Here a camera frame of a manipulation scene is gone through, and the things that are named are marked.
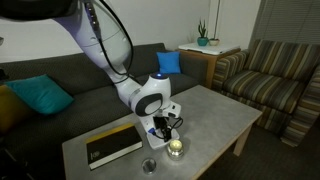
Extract small white plant pot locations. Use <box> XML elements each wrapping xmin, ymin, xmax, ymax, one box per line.
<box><xmin>209</xmin><ymin>38</ymin><xmax>220</xmax><ymax>46</ymax></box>

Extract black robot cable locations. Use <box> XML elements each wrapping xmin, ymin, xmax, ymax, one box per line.
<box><xmin>83</xmin><ymin>0</ymin><xmax>184</xmax><ymax>139</ymax></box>

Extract black and yellow book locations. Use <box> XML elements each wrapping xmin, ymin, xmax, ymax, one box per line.
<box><xmin>85</xmin><ymin>123</ymin><xmax>143</xmax><ymax>170</ymax></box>

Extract grey top coffee table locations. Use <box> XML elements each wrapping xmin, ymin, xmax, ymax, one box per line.
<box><xmin>62</xmin><ymin>86</ymin><xmax>262</xmax><ymax>180</ymax></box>

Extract succulent in teal pot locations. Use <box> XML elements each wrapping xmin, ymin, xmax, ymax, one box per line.
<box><xmin>197</xmin><ymin>20</ymin><xmax>208</xmax><ymax>46</ymax></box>

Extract white plastic container lid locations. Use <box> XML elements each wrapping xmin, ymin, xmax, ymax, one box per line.
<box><xmin>146</xmin><ymin>129</ymin><xmax>180</xmax><ymax>150</ymax></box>

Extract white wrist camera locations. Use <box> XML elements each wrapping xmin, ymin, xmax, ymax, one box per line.
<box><xmin>162</xmin><ymin>102</ymin><xmax>181</xmax><ymax>118</ymax></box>

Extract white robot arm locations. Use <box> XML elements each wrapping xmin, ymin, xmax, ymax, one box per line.
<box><xmin>0</xmin><ymin>0</ymin><xmax>173</xmax><ymax>142</ymax></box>

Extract window blinds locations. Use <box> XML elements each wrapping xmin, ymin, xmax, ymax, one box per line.
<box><xmin>249</xmin><ymin>0</ymin><xmax>320</xmax><ymax>46</ymax></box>

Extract blue throw pillow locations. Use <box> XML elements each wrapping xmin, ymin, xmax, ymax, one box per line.
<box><xmin>157</xmin><ymin>51</ymin><xmax>181</xmax><ymax>74</ymax></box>

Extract lit candle in glass jar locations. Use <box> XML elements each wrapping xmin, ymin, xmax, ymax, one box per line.
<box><xmin>167</xmin><ymin>139</ymin><xmax>184</xmax><ymax>161</ymax></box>

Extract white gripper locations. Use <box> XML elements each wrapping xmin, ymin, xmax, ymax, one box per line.
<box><xmin>139</xmin><ymin>115</ymin><xmax>172</xmax><ymax>142</ymax></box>

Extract striped fabric armchair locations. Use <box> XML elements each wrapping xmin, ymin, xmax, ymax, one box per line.
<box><xmin>212</xmin><ymin>39</ymin><xmax>320</xmax><ymax>147</ymax></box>

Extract wooden side table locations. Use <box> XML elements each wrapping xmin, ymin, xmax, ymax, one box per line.
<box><xmin>178</xmin><ymin>43</ymin><xmax>240</xmax><ymax>88</ymax></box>

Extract mustard yellow throw pillow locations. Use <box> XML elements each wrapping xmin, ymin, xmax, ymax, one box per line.
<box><xmin>0</xmin><ymin>85</ymin><xmax>35</xmax><ymax>134</ymax></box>

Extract teal throw pillow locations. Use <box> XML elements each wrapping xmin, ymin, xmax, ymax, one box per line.
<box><xmin>6</xmin><ymin>75</ymin><xmax>74</xmax><ymax>115</ymax></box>

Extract dark grey fabric sofa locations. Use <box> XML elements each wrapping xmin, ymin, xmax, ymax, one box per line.
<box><xmin>0</xmin><ymin>42</ymin><xmax>209</xmax><ymax>180</ymax></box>

